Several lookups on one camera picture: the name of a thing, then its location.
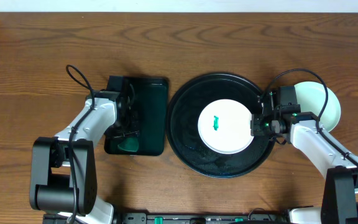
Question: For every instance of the black rectangular tray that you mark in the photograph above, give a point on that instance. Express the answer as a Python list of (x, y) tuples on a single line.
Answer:
[(150, 101)]

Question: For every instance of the green sponge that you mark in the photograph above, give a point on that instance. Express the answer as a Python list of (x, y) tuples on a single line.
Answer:
[(130, 144)]

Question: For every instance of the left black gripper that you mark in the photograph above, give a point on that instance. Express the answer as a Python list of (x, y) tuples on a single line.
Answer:
[(129, 116)]

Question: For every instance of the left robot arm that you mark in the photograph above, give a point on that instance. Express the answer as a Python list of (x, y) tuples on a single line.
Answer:
[(63, 171)]

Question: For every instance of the mint green plate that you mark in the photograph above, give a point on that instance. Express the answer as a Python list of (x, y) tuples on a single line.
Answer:
[(311, 97), (332, 113)]

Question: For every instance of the white pink plate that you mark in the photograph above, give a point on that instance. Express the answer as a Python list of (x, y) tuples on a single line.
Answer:
[(224, 126)]

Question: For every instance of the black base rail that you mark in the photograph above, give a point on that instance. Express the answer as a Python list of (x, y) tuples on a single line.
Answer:
[(143, 218)]

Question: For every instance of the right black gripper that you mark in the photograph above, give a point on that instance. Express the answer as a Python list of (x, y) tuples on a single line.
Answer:
[(255, 126)]

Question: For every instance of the black round tray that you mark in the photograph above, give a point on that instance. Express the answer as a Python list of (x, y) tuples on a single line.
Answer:
[(182, 125)]

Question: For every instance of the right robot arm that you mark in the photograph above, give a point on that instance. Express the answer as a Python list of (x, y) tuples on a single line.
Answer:
[(337, 165)]

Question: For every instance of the mint green plate front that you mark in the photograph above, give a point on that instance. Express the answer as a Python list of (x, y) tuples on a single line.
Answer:
[(311, 97)]

